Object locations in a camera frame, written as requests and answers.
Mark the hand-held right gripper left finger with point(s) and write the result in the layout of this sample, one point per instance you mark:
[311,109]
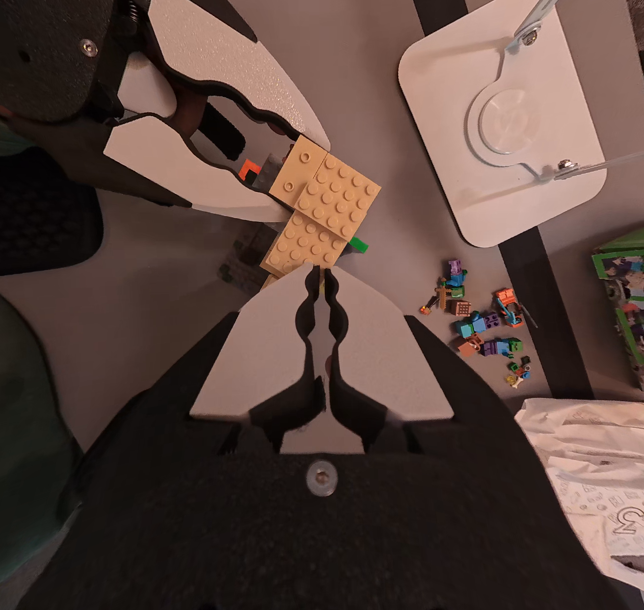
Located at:
[251,363]

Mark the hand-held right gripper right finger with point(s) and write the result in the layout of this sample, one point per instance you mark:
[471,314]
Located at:
[392,363]

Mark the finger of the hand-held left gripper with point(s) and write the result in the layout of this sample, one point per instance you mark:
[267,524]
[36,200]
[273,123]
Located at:
[161,162]
[226,56]

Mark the grey brick castle model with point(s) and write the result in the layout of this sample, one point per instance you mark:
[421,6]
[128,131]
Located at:
[241,262]

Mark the tan brick plate assembly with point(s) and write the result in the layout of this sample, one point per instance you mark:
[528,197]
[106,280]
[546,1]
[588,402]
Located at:
[332,197]

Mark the pile of colourful toy figures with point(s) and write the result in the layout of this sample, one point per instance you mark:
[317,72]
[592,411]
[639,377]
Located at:
[478,325]

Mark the white book stand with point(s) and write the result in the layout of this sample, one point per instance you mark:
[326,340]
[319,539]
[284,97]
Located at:
[453,167]

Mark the crumpled white paper bags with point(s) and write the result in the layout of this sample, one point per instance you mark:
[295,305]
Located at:
[588,454]

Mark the green toy set box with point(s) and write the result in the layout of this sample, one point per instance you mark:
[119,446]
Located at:
[624,293]

